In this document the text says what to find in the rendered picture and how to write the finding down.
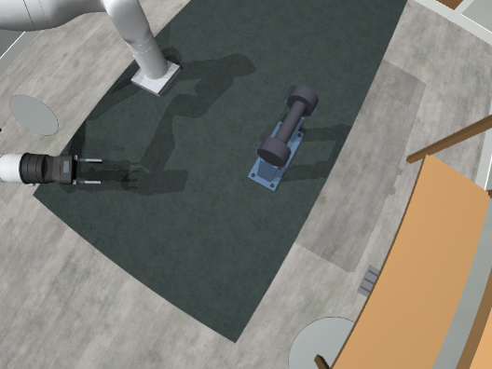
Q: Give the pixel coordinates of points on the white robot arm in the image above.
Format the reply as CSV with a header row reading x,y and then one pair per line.
x,y
127,16

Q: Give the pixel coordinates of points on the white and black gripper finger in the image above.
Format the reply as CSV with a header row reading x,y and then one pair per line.
x,y
79,159
76,182

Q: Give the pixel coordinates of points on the blue metal base plate with bolts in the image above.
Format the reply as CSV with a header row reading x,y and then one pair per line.
x,y
263,172

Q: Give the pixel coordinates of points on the grey dumbbell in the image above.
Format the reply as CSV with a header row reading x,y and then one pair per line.
x,y
275,150

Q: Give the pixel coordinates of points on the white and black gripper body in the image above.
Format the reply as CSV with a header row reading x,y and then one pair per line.
x,y
31,169

